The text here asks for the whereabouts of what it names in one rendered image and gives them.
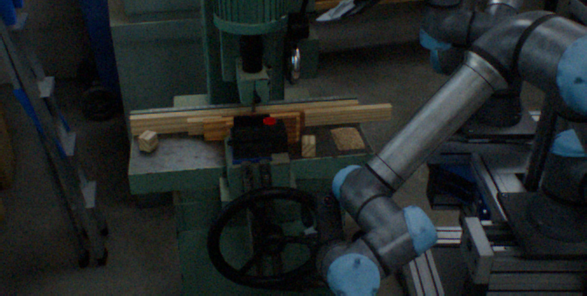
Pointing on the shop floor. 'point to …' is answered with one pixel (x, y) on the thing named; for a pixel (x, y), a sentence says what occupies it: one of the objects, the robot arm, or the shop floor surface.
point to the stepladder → (34, 112)
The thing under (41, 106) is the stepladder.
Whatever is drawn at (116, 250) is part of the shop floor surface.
